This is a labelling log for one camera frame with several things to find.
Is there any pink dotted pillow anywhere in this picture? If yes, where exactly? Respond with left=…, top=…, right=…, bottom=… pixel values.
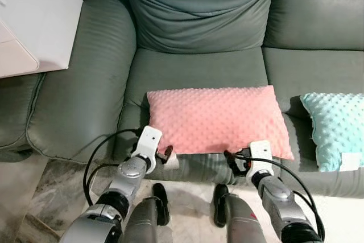
left=147, top=85, right=295, bottom=161

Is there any mint dotted pillow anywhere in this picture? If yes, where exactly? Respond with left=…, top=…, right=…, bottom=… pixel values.
left=300, top=92, right=364, bottom=172

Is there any grey robot left leg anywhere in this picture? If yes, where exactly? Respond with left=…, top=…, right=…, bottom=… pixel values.
left=122, top=183, right=171, bottom=243

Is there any white plastic storage box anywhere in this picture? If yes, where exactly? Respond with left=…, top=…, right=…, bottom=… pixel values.
left=0, top=0, right=84, bottom=79

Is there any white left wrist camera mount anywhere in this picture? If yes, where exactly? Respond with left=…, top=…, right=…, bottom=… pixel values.
left=132, top=125, right=163, bottom=168

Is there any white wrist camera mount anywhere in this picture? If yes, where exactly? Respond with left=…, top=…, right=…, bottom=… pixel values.
left=132, top=125, right=163, bottom=168
left=245, top=141, right=274, bottom=180

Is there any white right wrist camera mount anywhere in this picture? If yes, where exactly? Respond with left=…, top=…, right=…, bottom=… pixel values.
left=245, top=141, right=274, bottom=180

